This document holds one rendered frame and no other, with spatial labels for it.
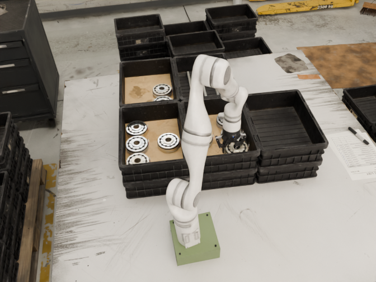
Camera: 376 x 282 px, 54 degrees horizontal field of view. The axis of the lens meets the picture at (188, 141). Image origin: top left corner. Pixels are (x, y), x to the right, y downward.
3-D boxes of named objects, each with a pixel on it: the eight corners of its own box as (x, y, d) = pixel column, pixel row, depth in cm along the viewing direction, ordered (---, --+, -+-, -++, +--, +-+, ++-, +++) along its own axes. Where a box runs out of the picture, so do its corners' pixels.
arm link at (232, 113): (247, 115, 151) (228, 109, 154) (251, 84, 140) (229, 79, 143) (241, 126, 147) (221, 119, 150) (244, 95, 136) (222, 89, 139)
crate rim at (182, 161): (191, 164, 154) (191, 160, 152) (118, 172, 152) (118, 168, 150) (180, 104, 182) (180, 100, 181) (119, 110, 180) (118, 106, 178)
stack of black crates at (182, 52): (214, 75, 330) (215, 29, 298) (222, 95, 309) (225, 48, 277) (170, 81, 325) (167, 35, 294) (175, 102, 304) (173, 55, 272)
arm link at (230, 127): (238, 113, 160) (239, 102, 156) (244, 131, 152) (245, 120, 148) (217, 116, 159) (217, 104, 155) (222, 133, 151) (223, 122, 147)
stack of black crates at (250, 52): (257, 70, 335) (261, 36, 311) (268, 89, 314) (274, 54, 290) (214, 75, 330) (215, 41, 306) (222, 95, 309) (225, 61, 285)
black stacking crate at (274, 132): (323, 163, 165) (329, 145, 157) (258, 170, 163) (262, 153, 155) (294, 107, 193) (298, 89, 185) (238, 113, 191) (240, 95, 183)
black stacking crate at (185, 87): (238, 112, 191) (239, 95, 183) (181, 118, 189) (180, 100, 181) (223, 70, 219) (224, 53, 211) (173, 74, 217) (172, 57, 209)
